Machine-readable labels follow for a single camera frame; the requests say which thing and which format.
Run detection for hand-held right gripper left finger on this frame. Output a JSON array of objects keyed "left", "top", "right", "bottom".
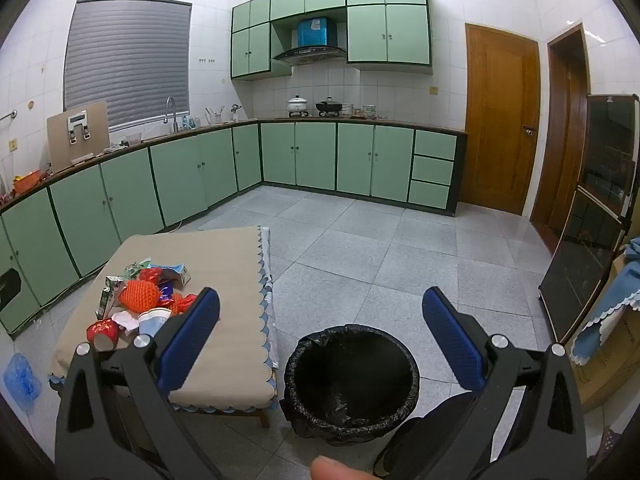
[{"left": 54, "top": 286, "right": 223, "bottom": 480}]

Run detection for brown board with scale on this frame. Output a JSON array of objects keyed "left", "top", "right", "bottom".
[{"left": 46, "top": 100, "right": 110, "bottom": 173}]

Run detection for white tissue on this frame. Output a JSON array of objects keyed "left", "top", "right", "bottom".
[{"left": 111, "top": 310, "right": 141, "bottom": 336}]

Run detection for grey window blind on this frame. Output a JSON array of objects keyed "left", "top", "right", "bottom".
[{"left": 63, "top": 0, "right": 193, "bottom": 131}]

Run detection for silver flattened carton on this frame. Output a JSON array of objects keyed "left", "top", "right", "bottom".
[{"left": 160, "top": 264, "right": 192, "bottom": 288}]

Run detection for black range hood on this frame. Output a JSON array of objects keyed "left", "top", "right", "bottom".
[{"left": 272, "top": 46, "right": 347, "bottom": 66}]

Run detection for green base cabinets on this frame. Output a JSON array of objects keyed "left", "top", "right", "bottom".
[{"left": 0, "top": 119, "right": 468, "bottom": 336}]

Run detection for wooden table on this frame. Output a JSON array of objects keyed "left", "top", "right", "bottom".
[{"left": 192, "top": 390, "right": 275, "bottom": 429}]

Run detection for green wall cabinets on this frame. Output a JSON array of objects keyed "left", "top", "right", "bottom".
[{"left": 230, "top": 0, "right": 433, "bottom": 81}]

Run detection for white paper cup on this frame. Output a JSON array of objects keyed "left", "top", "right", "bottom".
[{"left": 137, "top": 309, "right": 172, "bottom": 338}]

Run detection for person's right hand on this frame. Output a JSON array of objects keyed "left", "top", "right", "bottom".
[{"left": 310, "top": 455, "right": 373, "bottom": 480}]

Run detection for black glass display cabinet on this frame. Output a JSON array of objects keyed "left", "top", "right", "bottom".
[{"left": 539, "top": 92, "right": 640, "bottom": 343}]

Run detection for blue box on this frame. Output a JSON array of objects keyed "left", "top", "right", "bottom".
[{"left": 298, "top": 17, "right": 336, "bottom": 48}]

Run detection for blue plastic bag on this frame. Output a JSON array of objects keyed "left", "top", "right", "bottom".
[{"left": 2, "top": 352, "right": 43, "bottom": 411}]

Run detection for orange basket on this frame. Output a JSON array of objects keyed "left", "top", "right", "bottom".
[{"left": 12, "top": 170, "right": 43, "bottom": 196}]

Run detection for trash bin with black bag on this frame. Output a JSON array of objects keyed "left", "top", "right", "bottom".
[{"left": 282, "top": 324, "right": 421, "bottom": 447}]

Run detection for open wooden door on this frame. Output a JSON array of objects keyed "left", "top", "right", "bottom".
[{"left": 530, "top": 22, "right": 591, "bottom": 256}]

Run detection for blue scalloped cloth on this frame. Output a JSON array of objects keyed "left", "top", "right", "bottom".
[{"left": 567, "top": 237, "right": 640, "bottom": 366}]

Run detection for red foam fruit net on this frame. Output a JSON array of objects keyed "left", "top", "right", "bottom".
[{"left": 170, "top": 293, "right": 200, "bottom": 316}]

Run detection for red paper cup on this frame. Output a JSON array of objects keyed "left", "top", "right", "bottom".
[{"left": 86, "top": 318, "right": 120, "bottom": 352}]

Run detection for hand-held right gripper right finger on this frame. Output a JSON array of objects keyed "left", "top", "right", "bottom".
[{"left": 421, "top": 286, "right": 587, "bottom": 480}]

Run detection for closed wooden door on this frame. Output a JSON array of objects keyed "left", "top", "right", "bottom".
[{"left": 459, "top": 22, "right": 542, "bottom": 217}]

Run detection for green milk carton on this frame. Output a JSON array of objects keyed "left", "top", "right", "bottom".
[{"left": 95, "top": 276, "right": 126, "bottom": 321}]

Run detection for green snack wrapper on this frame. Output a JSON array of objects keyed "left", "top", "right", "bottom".
[{"left": 122, "top": 259, "right": 152, "bottom": 281}]

